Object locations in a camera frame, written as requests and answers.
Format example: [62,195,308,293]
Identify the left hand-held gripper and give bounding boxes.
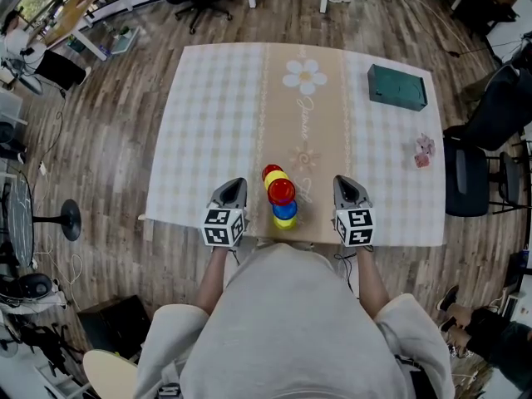
[200,177,249,249]

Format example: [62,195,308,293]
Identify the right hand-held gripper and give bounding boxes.
[332,175,377,249]

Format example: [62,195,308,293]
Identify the blue paper cup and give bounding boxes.
[272,199,299,219]

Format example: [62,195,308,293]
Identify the person's right forearm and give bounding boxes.
[355,246,391,320]

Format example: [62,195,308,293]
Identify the person's left forearm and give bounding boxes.
[195,246,229,316]

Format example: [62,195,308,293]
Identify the checked flower tablecloth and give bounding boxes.
[144,42,447,249]

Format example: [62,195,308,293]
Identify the dark green box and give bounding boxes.
[366,63,429,113]

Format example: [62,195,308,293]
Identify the person's white shirt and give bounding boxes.
[133,242,456,399]

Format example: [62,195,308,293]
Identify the black round stand base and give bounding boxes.
[32,198,82,242]

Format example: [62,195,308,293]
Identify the black folding chair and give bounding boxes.
[488,139,532,216]

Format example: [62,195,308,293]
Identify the black floor box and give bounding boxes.
[76,293,153,362]

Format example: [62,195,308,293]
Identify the green floor tray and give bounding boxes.
[110,25,141,56]

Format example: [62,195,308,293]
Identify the dark marble round table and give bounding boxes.
[0,171,35,270]

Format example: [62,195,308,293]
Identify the round wooden stool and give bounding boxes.
[81,348,140,399]

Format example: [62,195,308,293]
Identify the white floor cable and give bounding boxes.
[32,234,85,299]

